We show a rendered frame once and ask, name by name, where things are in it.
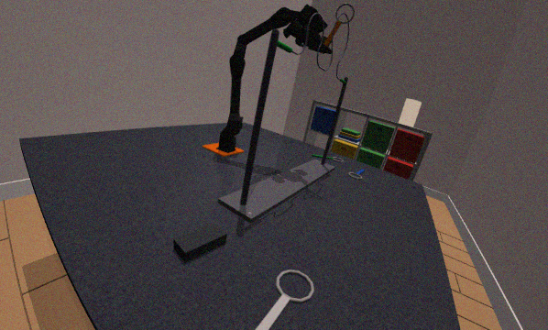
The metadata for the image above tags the white hoop with straight handle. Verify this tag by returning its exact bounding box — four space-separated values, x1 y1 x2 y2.
256 269 314 330

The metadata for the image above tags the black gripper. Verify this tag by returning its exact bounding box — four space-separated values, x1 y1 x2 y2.
295 26 332 54

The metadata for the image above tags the orange handle with grey loop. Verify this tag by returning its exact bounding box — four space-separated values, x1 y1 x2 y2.
324 3 355 47

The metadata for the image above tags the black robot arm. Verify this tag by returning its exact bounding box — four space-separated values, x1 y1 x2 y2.
216 4 328 153

